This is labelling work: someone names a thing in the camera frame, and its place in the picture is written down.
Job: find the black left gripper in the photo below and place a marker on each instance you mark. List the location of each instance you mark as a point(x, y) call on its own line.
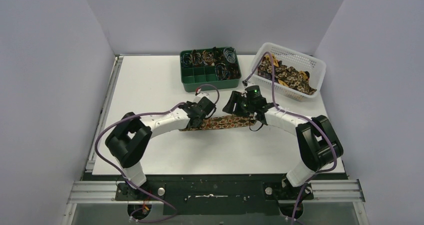
point(193, 119)

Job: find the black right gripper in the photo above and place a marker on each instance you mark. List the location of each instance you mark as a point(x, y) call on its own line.
point(236, 98)

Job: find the orange green patterned tie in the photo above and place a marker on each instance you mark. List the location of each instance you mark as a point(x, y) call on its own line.
point(223, 122)

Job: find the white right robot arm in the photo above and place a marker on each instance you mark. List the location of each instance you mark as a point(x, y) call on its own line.
point(317, 141)

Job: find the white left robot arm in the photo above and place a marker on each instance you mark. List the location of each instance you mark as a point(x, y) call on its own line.
point(128, 140)

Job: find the pile of patterned ties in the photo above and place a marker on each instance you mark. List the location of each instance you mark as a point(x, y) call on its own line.
point(284, 75)

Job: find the rolled dark red tie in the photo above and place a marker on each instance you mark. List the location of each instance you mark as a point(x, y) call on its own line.
point(234, 71)

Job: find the rolled blue red tie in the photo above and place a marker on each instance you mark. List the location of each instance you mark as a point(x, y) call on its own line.
point(221, 71)

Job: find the green divided organizer tray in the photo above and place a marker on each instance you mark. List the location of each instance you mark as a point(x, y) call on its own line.
point(192, 78)

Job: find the rolled dark patterned tie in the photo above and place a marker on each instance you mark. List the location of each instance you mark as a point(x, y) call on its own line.
point(218, 55)

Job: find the rolled brown patterned tie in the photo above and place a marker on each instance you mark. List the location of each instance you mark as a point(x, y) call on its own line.
point(196, 58)

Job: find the rolled blue striped tie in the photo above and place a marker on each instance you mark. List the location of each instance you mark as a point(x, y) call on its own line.
point(186, 60)

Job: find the rolled light blue tie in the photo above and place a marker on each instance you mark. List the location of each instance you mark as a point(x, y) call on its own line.
point(230, 55)

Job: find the rolled tan patterned tie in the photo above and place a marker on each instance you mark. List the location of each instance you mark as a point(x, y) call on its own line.
point(208, 58)

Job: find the white plastic mesh basket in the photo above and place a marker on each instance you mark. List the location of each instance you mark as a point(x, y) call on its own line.
point(289, 57)

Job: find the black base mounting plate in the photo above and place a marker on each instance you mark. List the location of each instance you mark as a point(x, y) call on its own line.
point(264, 194)

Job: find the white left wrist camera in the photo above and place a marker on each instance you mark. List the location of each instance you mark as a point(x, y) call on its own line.
point(200, 94)

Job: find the aluminium frame rail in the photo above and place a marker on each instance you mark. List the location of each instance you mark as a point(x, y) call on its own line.
point(68, 214)

